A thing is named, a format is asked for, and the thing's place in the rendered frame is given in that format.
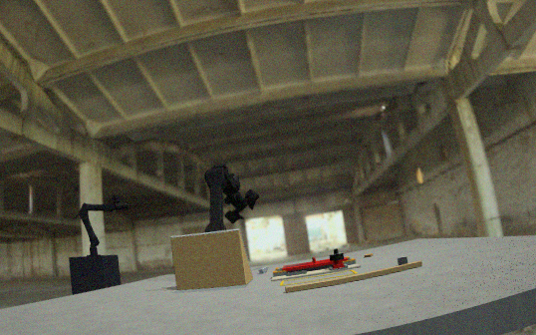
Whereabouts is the brown flat bar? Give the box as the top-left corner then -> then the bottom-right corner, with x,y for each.
285,261 -> 422,292

